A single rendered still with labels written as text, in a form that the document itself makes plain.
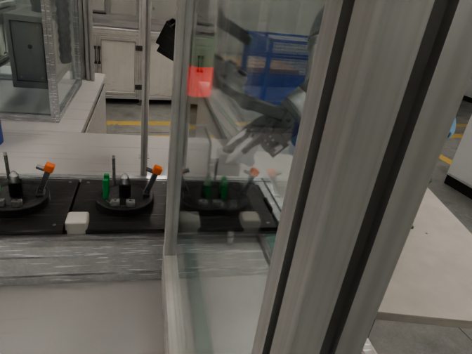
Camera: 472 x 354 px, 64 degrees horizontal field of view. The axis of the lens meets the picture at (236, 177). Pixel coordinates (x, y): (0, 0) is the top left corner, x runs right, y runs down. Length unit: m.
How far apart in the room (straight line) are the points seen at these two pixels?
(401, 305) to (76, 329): 0.73
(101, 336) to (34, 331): 0.13
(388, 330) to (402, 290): 1.20
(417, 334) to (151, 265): 1.71
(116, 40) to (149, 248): 4.17
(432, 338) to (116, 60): 4.19
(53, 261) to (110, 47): 4.17
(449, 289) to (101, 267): 0.87
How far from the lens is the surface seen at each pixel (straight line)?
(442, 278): 1.20
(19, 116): 1.89
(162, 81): 5.08
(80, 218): 0.91
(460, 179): 4.22
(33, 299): 0.93
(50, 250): 0.89
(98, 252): 0.88
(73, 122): 1.86
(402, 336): 2.29
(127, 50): 4.95
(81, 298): 0.91
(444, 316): 1.08
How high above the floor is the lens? 1.49
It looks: 26 degrees down
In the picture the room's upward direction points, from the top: 8 degrees clockwise
